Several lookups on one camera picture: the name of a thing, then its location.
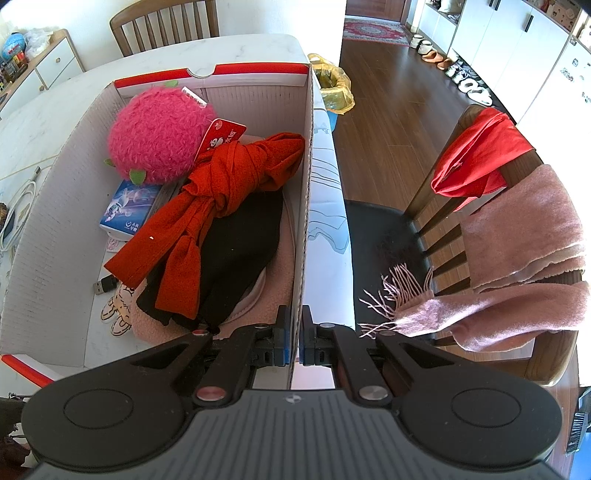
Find white sideboard cabinet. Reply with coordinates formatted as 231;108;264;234
1;29;85;119

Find pink knitted garment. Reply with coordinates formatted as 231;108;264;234
131;133;297;345

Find blue patterned table mat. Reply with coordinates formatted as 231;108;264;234
290;80;357;391

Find black knitted garment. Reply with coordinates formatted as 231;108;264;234
129;191;290;344

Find red patterned rug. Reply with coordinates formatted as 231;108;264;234
342;16;409;46

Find red plush hang tag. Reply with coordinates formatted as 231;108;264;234
180;85;249;163

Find blue and white box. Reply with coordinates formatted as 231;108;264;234
99;180;161;241

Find red cardboard box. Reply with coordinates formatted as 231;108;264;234
1;62;314;393

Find wooden slat-back chair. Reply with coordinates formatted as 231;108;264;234
109;0;219;57

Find pink fluffy strawberry plush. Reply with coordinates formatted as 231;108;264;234
107;87;216;185

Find red knotted scarf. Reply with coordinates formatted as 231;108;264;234
104;132;307;318

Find row of shoes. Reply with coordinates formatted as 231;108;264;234
410;34;494;107

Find black usb stick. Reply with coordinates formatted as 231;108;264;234
93;274;119;295

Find pink fringed scarf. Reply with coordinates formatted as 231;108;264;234
361;164;590;352

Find dark wooden chair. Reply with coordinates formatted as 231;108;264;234
346;105;584;386

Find white wall cabinets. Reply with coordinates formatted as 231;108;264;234
418;0;583;121

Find white fridge with magnets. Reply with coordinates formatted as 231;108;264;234
518;40;590;145

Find red cloth on chair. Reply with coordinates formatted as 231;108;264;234
431;107;534;207

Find yellow bag trash bin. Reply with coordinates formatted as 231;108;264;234
308;53;356;131

